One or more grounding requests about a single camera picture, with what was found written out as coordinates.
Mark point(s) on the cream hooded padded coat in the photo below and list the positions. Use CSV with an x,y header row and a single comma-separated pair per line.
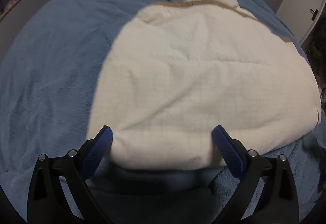
x,y
180,68

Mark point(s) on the wooden window sill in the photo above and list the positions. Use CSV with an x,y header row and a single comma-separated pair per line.
x,y
8,8

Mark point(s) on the white door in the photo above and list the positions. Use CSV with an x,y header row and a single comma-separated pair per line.
x,y
300,16

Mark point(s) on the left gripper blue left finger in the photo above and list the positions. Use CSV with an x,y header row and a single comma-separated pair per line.
x,y
94,150

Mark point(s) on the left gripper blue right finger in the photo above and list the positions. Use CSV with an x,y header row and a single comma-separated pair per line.
x,y
231,150

